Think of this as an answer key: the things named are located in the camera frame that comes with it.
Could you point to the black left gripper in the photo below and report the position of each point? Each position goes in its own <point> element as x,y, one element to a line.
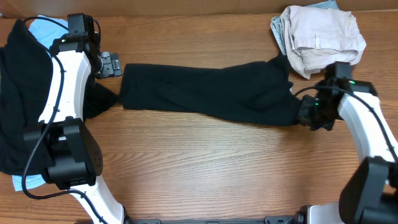
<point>109,65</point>

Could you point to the beige folded pants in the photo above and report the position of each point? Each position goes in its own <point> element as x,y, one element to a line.
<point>315,38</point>

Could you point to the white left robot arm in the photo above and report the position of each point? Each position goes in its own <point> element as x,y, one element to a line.
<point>65,152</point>

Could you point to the black garment pile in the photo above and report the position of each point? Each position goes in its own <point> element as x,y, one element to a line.
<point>26,74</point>

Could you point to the black t-shirt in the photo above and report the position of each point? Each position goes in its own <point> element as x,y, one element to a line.
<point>256,92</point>

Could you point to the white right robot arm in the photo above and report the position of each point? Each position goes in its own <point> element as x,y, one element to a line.
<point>363,199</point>

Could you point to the light blue shirt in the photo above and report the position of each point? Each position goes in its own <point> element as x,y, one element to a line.
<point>45,32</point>

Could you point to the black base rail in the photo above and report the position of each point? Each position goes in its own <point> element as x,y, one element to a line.
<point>265,220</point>

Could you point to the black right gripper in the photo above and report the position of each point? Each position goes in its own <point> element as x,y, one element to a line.
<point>305,119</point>

